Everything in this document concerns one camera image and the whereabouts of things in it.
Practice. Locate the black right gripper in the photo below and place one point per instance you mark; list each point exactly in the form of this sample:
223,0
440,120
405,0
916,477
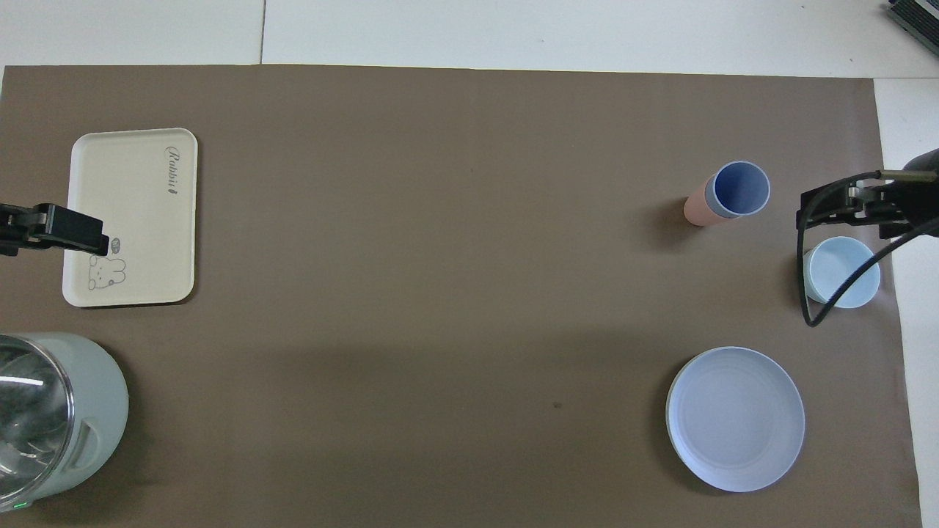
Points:
917,202

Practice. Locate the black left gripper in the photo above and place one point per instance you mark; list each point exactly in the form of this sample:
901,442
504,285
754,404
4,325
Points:
15,224

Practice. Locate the blue ribbed cup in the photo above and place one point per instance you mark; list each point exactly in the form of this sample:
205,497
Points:
741,187

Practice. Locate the pink cup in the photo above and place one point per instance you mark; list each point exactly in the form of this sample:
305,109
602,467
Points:
695,211

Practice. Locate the cream rabbit print tray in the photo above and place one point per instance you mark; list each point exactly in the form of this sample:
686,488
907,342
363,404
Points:
139,213

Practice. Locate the light blue bowl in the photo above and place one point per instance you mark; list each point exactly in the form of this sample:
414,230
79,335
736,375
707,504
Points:
855,282

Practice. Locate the pale green electric pot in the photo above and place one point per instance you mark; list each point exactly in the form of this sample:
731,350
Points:
103,411

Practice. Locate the grey ribbed device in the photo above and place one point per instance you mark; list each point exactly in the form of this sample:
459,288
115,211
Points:
917,18

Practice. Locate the pale blue plate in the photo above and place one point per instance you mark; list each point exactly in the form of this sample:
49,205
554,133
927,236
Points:
733,418

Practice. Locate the brown table mat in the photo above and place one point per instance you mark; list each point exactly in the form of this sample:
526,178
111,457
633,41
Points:
440,257

